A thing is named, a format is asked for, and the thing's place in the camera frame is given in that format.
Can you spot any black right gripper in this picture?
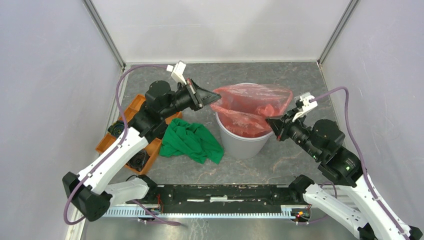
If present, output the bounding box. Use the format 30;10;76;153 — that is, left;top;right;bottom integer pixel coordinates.
264;106;322;160

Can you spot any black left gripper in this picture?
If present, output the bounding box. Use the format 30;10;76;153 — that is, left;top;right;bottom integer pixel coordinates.
160;78;222;120

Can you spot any red plastic trash bag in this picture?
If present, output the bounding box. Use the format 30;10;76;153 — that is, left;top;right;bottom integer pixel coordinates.
211;83;294;138

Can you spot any grey plastic trash bin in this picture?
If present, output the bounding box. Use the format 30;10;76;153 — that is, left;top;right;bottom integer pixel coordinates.
215;82;276;160

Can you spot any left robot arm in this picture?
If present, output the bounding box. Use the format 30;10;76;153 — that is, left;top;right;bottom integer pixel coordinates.
62;79;221;225

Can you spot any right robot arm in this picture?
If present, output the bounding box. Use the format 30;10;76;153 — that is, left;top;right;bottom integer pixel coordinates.
266;113;424;240

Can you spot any green cloth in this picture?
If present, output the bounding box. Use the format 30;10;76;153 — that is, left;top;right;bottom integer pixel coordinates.
159;118;225;165

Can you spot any orange compartment tray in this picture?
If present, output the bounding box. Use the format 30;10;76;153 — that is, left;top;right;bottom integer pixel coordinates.
95;94;183;176

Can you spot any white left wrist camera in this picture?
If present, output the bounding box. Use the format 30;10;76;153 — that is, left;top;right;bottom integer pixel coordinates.
166;60;187;86

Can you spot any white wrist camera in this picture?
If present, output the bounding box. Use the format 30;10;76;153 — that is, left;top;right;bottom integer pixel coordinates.
166;60;187;86
292;92;318;122

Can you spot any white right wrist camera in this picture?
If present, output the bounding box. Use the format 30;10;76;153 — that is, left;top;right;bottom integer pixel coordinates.
292;92;318;122

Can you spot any slotted cable duct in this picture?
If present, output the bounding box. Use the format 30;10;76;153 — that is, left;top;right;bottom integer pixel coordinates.
103;205;295;220

